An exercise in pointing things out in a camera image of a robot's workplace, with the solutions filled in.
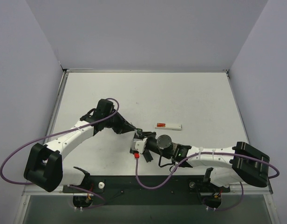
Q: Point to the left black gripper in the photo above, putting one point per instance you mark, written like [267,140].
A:
[121,127]

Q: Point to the black battery cover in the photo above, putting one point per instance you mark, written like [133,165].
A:
[148,157]

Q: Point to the white stick with orange tip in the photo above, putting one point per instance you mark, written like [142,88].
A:
[168,126]

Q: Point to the black remote control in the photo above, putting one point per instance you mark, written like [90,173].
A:
[137,134]

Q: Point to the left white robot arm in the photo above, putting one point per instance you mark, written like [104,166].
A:
[44,166]

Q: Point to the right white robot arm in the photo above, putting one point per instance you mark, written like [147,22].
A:
[225,166]

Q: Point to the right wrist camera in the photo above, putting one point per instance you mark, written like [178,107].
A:
[138,147]

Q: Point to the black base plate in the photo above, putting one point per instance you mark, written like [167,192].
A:
[125,190]

